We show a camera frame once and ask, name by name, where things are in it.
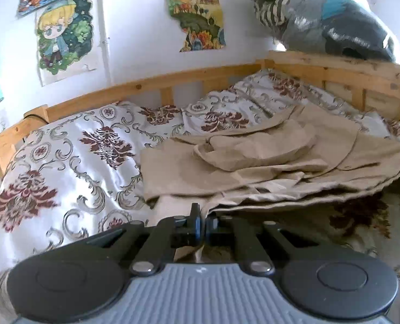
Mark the blond cartoon figure wall poster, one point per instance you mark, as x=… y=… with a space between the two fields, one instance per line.
x=64 y=37

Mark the beige hooded jacket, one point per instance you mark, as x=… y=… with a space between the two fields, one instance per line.
x=254 y=162

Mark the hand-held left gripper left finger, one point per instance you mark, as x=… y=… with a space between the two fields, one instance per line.
x=194 y=224

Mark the floral white bedspread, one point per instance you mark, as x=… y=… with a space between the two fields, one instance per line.
x=68 y=162

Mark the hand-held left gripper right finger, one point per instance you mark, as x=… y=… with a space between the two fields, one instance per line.
x=210 y=229

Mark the autumn landscape wall poster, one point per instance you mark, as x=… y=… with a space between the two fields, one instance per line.
x=196 y=13

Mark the clear plastic bag of clothes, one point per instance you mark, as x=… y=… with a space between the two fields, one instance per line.
x=321 y=10

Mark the wooden bed frame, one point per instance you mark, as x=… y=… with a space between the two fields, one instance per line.
x=193 y=76

